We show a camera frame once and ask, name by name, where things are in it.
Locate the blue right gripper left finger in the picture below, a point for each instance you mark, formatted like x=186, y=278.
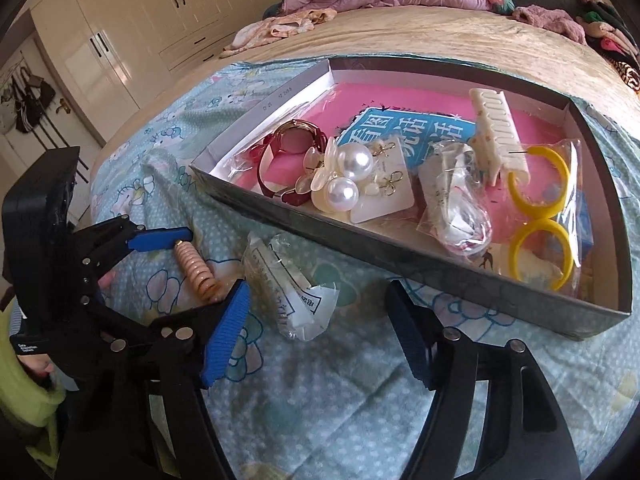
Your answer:
x=221, y=343

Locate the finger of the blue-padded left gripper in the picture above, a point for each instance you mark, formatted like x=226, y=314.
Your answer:
x=159, y=239

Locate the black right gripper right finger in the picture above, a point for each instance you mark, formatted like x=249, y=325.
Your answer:
x=419, y=333

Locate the bagged white comb clip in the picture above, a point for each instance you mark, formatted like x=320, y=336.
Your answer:
x=303, y=308

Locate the bagged white hair accessory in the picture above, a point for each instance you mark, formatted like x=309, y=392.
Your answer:
x=455, y=212

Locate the yellow hoop earrings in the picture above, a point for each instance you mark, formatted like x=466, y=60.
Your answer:
x=540, y=245

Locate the earring card with studs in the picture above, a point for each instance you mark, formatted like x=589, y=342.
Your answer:
x=388, y=189

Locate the pearl flower earrings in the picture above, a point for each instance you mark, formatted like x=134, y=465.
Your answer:
x=331, y=178

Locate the white polka-dot hair claw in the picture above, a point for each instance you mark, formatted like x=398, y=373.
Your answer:
x=496, y=143

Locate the green sleeve forearm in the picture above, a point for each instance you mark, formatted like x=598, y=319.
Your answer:
x=29, y=399

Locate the person's left hand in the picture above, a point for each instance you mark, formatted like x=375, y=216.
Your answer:
x=107, y=279

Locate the Hello Kitty blue blanket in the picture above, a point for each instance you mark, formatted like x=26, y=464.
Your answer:
x=345, y=405

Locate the dark shallow cardboard box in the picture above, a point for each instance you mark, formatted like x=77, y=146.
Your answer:
x=332, y=93

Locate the hanging bags on door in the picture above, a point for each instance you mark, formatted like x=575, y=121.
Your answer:
x=25, y=98

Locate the small blue box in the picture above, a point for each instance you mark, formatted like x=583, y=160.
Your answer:
x=575, y=219

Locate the cream wardrobe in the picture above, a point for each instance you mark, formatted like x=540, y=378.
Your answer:
x=116, y=56

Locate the pink garment on bed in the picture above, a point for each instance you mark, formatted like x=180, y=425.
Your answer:
x=274, y=29

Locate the beige bedspread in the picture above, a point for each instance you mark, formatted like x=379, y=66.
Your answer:
x=467, y=36

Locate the mauve fuzzy garment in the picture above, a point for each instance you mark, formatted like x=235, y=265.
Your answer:
x=558, y=21

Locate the pile of clothes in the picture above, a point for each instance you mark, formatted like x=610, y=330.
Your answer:
x=607, y=33

